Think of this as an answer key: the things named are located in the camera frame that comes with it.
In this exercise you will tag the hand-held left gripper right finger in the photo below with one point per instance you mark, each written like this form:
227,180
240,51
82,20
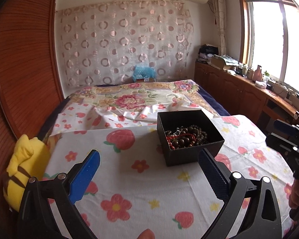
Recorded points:
213,176

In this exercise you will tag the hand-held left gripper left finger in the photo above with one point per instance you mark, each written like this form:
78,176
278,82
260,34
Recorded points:
86,176

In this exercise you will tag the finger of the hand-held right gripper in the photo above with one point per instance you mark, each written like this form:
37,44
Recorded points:
281,142
285,126

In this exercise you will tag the black jewelry box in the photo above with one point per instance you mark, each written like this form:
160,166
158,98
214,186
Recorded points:
189,156

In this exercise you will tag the person's right hand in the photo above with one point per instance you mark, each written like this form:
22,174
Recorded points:
296,194

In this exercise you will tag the person's left hand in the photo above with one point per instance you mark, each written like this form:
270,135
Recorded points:
145,234

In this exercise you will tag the white power strip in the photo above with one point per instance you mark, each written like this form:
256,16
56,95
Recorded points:
281,89

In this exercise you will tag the small white container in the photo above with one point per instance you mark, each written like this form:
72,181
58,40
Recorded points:
260,84

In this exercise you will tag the strawberry print bed sheet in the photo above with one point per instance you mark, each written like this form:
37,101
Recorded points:
139,184

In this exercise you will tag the pink bottle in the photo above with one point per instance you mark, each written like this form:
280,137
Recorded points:
258,73

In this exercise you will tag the yellow plush toy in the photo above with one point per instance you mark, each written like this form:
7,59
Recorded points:
20,169

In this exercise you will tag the wooden cabinet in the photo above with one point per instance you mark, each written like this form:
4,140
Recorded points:
226,89

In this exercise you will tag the dark blue bed sheet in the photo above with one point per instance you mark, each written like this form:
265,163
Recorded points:
211,102

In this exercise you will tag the floral blanket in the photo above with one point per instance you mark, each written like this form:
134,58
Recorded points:
129,99

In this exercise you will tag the window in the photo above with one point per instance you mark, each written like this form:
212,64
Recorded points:
266,37

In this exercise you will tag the pile of books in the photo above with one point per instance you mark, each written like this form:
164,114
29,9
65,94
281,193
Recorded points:
219,61

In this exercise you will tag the blue plastic bag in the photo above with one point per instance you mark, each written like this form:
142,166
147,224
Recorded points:
144,72

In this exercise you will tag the patterned window curtain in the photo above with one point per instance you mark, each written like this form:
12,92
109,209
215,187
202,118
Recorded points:
219,17

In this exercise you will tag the circle-patterned wall cloth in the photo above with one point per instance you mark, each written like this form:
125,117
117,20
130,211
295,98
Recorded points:
114,42

